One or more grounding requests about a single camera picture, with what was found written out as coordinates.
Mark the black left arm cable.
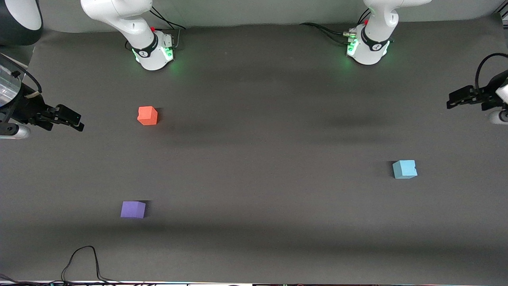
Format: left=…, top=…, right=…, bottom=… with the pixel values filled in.
left=475, top=52, right=508, bottom=90

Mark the purple foam block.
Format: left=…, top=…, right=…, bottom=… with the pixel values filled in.
left=120, top=201, right=146, bottom=219

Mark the light blue foam block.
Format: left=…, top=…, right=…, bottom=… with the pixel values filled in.
left=393, top=160, right=418, bottom=179

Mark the dark grey table mat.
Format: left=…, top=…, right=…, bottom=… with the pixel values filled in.
left=0, top=16, right=508, bottom=284

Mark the black right base cable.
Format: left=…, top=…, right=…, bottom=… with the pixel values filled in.
left=150, top=5, right=187, bottom=50

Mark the thin black looped cable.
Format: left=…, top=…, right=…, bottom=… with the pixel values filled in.
left=61, top=245, right=119, bottom=284

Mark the black base cable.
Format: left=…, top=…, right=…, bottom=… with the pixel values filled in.
left=300, top=22, right=354, bottom=45
left=150, top=5, right=187, bottom=50

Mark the black left base cable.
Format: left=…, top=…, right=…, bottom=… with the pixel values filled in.
left=300, top=22, right=354, bottom=45

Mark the orange foam block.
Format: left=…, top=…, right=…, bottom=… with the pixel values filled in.
left=137, top=106, right=158, bottom=126

